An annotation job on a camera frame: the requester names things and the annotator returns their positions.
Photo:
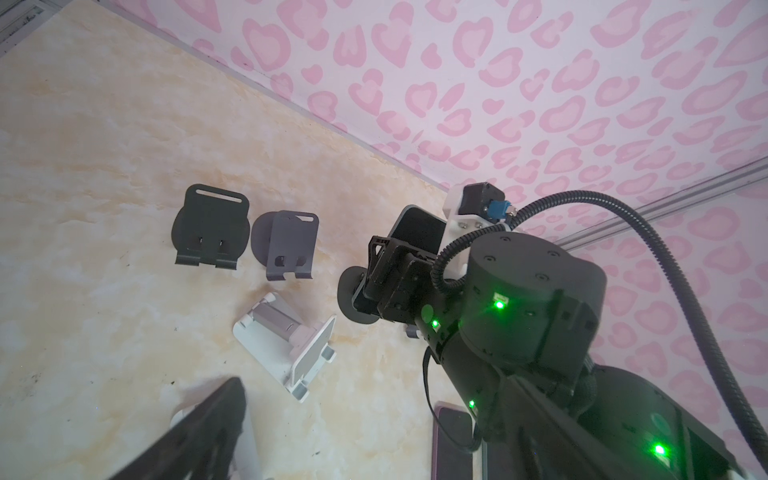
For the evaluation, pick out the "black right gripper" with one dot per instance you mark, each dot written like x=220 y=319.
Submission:
x=399 y=283

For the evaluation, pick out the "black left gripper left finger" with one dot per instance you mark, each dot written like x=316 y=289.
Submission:
x=202 y=445

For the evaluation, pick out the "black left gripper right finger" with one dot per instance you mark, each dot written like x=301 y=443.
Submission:
x=531 y=438

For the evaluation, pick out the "black phone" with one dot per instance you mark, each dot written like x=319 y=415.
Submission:
x=419 y=228
x=449 y=462

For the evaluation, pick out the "grey round phone stand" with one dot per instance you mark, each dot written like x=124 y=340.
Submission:
x=284 y=242

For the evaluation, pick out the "white phone stand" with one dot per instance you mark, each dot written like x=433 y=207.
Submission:
x=245 y=464
x=291 y=350

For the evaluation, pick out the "dark round phone stand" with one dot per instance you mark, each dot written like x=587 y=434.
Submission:
x=211 y=228

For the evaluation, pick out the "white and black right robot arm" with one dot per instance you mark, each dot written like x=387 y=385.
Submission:
x=514 y=342

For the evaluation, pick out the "dark round stand back left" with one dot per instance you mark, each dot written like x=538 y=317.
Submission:
x=353 y=306

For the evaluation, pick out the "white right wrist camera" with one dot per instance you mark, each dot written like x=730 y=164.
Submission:
x=472 y=207

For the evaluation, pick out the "aluminium frame post back right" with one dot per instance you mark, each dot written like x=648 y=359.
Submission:
x=704 y=192

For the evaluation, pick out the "aluminium frame post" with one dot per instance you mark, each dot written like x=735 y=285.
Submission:
x=19 y=18
x=704 y=192

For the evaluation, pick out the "aluminium frame post back left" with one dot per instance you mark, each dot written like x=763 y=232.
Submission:
x=19 y=18

